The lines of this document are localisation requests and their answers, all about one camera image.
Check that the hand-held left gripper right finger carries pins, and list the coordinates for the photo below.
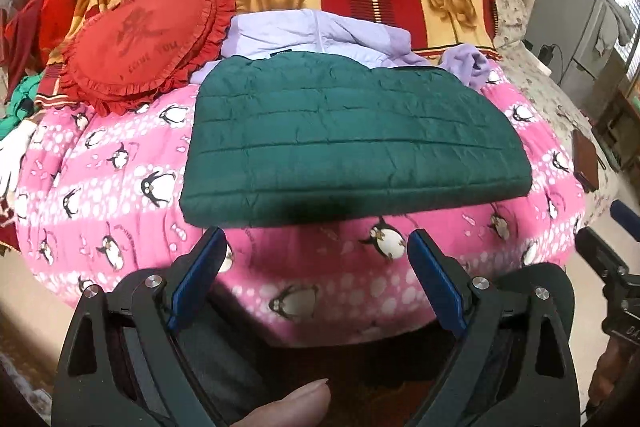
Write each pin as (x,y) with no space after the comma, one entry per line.
(435,282)

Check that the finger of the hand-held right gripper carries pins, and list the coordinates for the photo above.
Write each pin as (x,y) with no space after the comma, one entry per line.
(600,252)
(626,216)

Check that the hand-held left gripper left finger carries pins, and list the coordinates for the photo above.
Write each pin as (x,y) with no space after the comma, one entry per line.
(197,282)

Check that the green quilted jacket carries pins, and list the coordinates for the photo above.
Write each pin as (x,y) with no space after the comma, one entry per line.
(350,142)

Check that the person's right hand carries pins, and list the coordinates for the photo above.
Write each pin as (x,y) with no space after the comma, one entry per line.
(605,372)

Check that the person's left hand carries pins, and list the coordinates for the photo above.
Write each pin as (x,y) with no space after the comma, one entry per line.
(290,407)

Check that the brown wallet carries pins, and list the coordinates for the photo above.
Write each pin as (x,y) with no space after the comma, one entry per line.
(585,159)

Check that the grey pants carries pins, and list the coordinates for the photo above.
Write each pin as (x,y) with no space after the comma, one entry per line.
(225,357)

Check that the brown wooden furniture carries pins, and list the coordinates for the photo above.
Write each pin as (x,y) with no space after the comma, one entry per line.
(620,117)

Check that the pink penguin print blanket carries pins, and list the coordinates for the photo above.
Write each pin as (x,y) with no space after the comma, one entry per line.
(325,287)

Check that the white floral bed sheet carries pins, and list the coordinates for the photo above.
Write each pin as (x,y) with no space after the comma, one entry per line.
(530,72)

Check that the grey cabinet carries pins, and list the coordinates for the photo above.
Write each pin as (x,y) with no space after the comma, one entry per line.
(565,17)

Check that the grey cloth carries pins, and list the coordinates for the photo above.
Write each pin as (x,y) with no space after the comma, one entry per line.
(612,7)

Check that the white cloth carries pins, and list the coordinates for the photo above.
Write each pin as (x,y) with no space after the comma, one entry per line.
(15,157)

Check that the maroon striped cloth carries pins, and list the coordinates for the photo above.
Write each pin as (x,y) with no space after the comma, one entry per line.
(47,87)

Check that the red heart-shaped frilled pillow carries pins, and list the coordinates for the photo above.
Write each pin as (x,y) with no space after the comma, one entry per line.
(140,42)

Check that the green cloth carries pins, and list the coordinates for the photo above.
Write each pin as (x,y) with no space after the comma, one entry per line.
(20,102)

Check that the lilac jacket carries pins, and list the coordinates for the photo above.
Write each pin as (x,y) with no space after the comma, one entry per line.
(310,37)

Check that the dark red cloth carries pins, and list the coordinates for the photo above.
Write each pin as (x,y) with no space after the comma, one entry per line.
(20,37)

